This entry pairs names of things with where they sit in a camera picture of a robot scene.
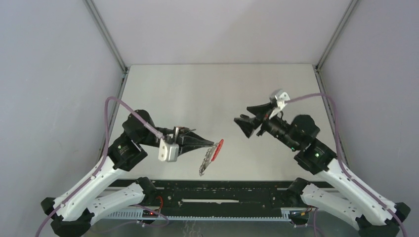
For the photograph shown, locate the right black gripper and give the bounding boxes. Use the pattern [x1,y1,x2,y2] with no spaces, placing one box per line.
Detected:
[233,101,298,150]

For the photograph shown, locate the red handled keyring holder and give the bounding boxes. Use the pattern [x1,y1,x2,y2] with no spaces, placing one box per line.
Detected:
[199,139,224,176]

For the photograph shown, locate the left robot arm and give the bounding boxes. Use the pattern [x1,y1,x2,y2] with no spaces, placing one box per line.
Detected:
[41,110,222,237]

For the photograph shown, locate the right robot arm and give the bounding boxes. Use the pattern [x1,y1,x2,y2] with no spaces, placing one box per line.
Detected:
[234,102,411,237]

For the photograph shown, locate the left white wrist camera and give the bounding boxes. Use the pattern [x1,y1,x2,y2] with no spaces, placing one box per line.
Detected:
[158,138,179,162]

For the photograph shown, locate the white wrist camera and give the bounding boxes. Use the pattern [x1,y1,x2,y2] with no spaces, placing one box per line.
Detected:
[268,89,290,119]
[158,138,179,162]

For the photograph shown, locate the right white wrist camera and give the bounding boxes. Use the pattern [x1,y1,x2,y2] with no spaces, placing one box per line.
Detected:
[268,89,290,119]

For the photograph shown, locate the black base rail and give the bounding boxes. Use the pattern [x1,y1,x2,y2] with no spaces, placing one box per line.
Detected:
[104,178,315,218]

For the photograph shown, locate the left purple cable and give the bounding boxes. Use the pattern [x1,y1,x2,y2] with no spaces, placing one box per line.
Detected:
[34,96,165,237]

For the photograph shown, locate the purple cable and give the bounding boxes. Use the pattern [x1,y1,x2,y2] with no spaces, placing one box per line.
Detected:
[285,93,408,237]
[34,96,165,237]

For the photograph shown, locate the white slotted cable duct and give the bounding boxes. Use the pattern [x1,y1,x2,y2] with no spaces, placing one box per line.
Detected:
[98,209,308,222]

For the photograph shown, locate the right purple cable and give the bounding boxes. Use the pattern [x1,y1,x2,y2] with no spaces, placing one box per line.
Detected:
[285,93,408,237]

